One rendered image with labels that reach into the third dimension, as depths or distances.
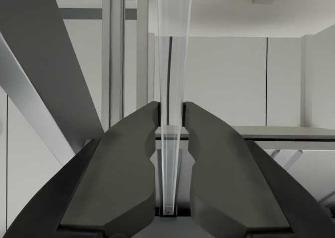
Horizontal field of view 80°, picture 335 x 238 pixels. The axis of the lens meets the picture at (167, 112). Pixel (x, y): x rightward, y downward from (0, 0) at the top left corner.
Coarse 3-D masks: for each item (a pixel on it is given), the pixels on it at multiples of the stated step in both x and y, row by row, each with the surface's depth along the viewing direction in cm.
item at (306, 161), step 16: (160, 144) 19; (272, 144) 19; (288, 144) 19; (304, 144) 19; (320, 144) 19; (160, 160) 20; (192, 160) 20; (288, 160) 20; (304, 160) 20; (320, 160) 20; (160, 176) 22; (304, 176) 22; (320, 176) 22; (160, 192) 25; (176, 192) 25; (320, 192) 26
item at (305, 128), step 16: (144, 0) 56; (144, 16) 56; (144, 32) 56; (144, 48) 56; (304, 48) 83; (144, 64) 56; (304, 64) 83; (144, 80) 56; (304, 80) 83; (144, 96) 56; (304, 96) 83; (304, 112) 83; (160, 128) 70; (240, 128) 73; (256, 128) 74; (272, 128) 75; (288, 128) 75; (304, 128) 76; (320, 128) 77
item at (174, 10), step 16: (160, 0) 8; (176, 0) 8; (160, 16) 8; (176, 16) 8; (160, 32) 9; (176, 32) 9; (160, 48) 10; (176, 48) 10; (160, 64) 10; (176, 64) 10; (160, 80) 11; (176, 80) 11; (160, 96) 12; (176, 96) 12; (176, 112) 13; (176, 128) 14; (176, 144) 15; (176, 160) 17; (176, 176) 20
